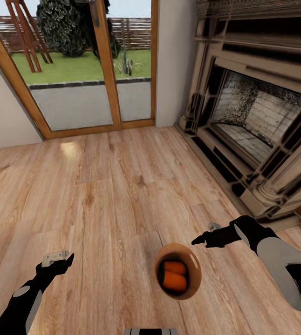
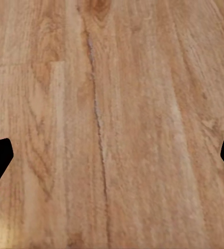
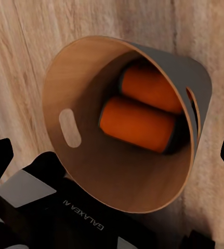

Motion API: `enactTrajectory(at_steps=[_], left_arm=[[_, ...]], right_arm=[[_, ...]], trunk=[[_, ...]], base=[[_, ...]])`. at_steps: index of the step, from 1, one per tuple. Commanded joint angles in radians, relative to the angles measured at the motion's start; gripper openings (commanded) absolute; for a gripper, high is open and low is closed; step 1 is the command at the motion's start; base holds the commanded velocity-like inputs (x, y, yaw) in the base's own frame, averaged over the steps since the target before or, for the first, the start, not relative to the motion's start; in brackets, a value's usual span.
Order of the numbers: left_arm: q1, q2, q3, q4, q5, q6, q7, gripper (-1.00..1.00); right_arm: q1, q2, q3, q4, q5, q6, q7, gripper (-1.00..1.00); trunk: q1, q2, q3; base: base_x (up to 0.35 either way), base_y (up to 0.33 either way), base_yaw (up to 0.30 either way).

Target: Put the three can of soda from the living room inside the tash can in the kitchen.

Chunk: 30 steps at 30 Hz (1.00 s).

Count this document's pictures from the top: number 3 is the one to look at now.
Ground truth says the can of soda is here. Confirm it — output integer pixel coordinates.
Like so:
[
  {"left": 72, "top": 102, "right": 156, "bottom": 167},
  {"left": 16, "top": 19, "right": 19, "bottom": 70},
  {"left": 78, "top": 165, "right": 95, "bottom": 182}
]
[
  {"left": 119, "top": 63, "right": 195, "bottom": 116},
  {"left": 176, "top": 114, "right": 187, "bottom": 122},
  {"left": 99, "top": 96, "right": 180, "bottom": 154}
]

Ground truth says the trash can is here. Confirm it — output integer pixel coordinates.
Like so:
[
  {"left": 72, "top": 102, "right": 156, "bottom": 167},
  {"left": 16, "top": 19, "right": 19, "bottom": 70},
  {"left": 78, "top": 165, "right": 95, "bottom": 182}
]
[{"left": 42, "top": 36, "right": 212, "bottom": 214}]

